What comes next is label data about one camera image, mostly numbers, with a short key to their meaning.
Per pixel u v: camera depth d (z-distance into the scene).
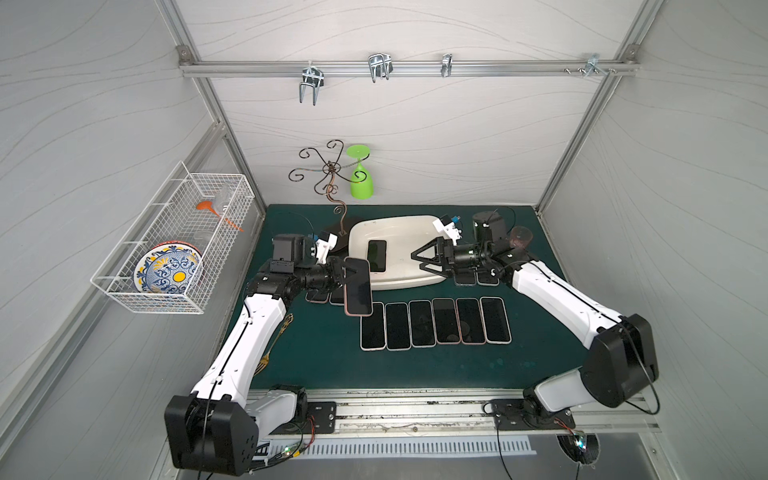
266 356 0.83
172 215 0.70
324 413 0.74
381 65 0.77
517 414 0.73
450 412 0.75
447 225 0.73
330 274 0.65
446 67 0.78
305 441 0.70
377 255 1.05
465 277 0.98
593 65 0.77
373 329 0.88
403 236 1.15
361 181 0.84
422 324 0.90
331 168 0.89
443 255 0.65
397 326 0.89
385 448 0.70
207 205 0.77
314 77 0.78
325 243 0.71
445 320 0.91
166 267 0.62
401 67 0.79
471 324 0.89
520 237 1.07
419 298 0.94
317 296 0.67
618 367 0.42
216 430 0.38
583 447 0.72
